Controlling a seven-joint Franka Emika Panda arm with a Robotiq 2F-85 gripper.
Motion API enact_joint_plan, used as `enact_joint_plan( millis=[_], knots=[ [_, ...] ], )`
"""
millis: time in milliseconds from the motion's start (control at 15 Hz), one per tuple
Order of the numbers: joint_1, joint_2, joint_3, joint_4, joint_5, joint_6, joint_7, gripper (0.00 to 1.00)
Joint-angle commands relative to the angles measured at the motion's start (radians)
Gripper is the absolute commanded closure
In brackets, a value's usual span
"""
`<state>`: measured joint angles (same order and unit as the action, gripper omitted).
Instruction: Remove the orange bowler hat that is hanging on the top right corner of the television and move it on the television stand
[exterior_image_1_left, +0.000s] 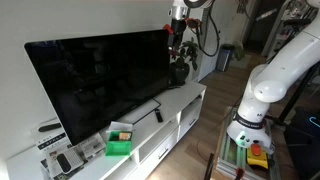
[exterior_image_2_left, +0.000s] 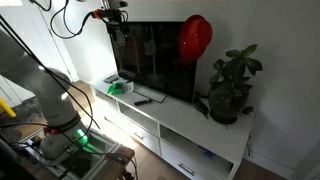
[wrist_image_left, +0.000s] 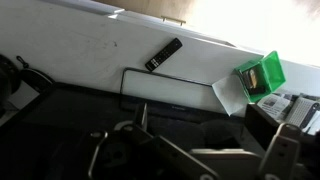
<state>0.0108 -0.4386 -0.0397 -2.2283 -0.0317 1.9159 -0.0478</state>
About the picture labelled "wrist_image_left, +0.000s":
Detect black remote control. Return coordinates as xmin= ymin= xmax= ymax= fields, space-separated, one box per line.
xmin=145 ymin=38 xmax=183 ymax=72

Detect black headphones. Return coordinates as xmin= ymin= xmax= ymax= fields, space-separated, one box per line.
xmin=0 ymin=55 xmax=55 ymax=117

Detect white paper sheet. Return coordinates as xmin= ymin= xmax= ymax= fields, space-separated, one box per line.
xmin=212 ymin=75 xmax=248 ymax=116

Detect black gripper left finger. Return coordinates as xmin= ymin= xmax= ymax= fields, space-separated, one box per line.
xmin=117 ymin=104 xmax=220 ymax=180

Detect black television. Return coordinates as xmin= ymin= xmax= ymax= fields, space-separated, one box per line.
xmin=0 ymin=82 xmax=262 ymax=180

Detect white perforated device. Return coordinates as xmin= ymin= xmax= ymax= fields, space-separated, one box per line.
xmin=286 ymin=97 xmax=320 ymax=129

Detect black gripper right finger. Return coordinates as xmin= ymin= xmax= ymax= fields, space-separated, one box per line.
xmin=258 ymin=123 xmax=302 ymax=180

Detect green plastic bin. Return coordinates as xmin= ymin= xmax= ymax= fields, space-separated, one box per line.
xmin=235 ymin=51 xmax=286 ymax=102

